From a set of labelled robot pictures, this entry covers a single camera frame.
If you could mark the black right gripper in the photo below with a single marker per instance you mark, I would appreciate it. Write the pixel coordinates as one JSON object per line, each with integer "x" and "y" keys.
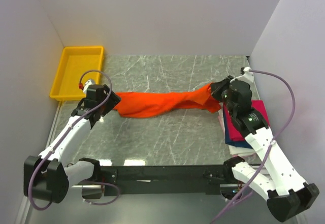
{"x": 216, "y": 87}

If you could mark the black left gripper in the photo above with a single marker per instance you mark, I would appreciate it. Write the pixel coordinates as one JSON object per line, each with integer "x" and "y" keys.
{"x": 112, "y": 101}

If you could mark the orange t shirt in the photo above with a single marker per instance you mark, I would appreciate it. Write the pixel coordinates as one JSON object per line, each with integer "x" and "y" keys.
{"x": 148, "y": 105}

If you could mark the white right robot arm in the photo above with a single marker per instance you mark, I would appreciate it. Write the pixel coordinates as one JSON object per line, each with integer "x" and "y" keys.
{"x": 286, "y": 192}

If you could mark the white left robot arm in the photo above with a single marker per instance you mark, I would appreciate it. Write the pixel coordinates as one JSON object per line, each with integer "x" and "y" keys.
{"x": 46, "y": 177}

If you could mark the pink folded t shirt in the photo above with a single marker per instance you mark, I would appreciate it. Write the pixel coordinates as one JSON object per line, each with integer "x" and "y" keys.
{"x": 233, "y": 150}

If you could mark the magenta folded t shirt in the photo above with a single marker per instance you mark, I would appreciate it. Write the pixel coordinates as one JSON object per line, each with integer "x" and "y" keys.
{"x": 252, "y": 120}

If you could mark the yellow plastic tray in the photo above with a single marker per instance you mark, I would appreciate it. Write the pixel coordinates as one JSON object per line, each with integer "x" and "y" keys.
{"x": 74, "y": 62}

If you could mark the navy blue folded t shirt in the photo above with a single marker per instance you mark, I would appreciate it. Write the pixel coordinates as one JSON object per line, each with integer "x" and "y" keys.
{"x": 232, "y": 136}

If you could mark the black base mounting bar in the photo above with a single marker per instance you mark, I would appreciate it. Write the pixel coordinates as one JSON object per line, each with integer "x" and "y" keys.
{"x": 185, "y": 179}

